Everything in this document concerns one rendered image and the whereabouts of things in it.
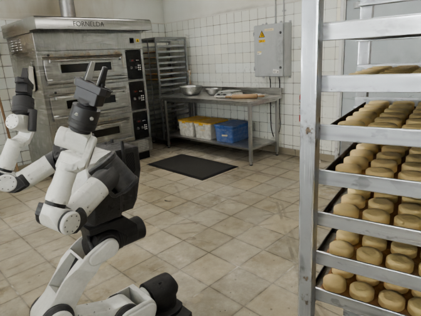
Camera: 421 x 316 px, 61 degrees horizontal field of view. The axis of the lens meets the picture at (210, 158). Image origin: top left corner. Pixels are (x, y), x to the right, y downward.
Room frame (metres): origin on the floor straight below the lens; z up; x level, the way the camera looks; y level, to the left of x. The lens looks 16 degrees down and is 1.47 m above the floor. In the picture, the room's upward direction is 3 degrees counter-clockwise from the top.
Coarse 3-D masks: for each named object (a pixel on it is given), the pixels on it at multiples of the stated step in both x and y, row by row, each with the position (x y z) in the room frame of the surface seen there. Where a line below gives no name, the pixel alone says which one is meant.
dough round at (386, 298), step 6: (378, 294) 0.63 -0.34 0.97; (384, 294) 0.63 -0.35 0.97; (390, 294) 0.63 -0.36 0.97; (396, 294) 0.63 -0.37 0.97; (378, 300) 0.63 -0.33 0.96; (384, 300) 0.61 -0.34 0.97; (390, 300) 0.61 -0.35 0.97; (396, 300) 0.61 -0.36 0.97; (402, 300) 0.61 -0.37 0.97; (384, 306) 0.61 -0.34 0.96; (390, 306) 0.60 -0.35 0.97; (396, 306) 0.60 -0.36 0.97; (402, 306) 0.60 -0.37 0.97
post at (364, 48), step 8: (360, 8) 1.02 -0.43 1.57; (368, 8) 1.01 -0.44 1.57; (360, 16) 1.02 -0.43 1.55; (368, 16) 1.01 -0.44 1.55; (360, 48) 1.02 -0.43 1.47; (368, 48) 1.01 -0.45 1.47; (360, 56) 1.02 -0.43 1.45; (368, 56) 1.01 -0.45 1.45; (360, 64) 1.02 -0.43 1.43; (360, 96) 1.01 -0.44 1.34
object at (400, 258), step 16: (336, 240) 0.71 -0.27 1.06; (352, 240) 0.71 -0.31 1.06; (368, 240) 0.70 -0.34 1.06; (384, 240) 0.69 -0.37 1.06; (352, 256) 0.67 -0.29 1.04; (368, 256) 0.63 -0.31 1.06; (384, 256) 0.66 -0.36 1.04; (400, 256) 0.63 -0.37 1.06; (416, 256) 0.65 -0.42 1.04; (416, 272) 0.60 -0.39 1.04
